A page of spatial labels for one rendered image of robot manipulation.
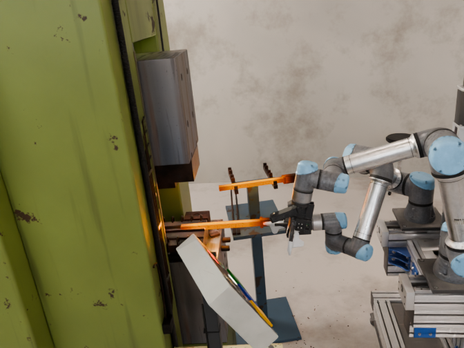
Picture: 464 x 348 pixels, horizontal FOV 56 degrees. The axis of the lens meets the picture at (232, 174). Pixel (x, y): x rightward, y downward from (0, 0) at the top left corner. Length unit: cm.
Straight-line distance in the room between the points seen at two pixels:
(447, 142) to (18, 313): 156
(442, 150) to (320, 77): 320
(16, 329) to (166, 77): 104
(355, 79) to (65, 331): 371
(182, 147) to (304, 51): 311
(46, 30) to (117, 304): 97
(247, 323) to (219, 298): 14
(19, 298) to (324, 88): 369
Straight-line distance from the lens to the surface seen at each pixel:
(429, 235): 243
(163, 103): 163
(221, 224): 196
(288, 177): 233
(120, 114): 139
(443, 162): 158
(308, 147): 484
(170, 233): 199
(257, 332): 138
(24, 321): 177
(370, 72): 472
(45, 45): 143
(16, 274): 168
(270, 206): 264
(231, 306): 128
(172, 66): 160
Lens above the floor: 192
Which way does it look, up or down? 21 degrees down
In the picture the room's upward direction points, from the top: 6 degrees counter-clockwise
